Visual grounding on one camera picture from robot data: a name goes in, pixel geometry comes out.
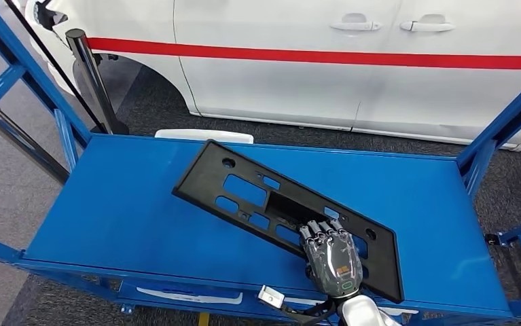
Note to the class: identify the yellow floor tape outline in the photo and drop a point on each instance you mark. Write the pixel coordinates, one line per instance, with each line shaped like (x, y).
(203, 320)

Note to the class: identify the black barrier belt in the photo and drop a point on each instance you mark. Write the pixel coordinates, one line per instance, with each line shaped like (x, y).
(41, 45)

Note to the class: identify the white car with red stripe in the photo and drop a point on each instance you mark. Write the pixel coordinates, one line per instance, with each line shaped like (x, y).
(287, 90)

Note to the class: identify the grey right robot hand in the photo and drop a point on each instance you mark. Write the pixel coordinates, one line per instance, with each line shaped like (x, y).
(334, 261)

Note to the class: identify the white plastic tray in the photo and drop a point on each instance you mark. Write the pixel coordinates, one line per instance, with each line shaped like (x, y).
(204, 136)

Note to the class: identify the white plastic bin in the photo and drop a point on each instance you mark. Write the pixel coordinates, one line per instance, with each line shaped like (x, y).
(188, 299)

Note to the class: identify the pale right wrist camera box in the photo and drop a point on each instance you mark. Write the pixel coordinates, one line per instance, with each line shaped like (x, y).
(271, 297)

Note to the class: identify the black plastic panel part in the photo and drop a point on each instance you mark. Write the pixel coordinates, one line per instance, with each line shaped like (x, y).
(197, 184)

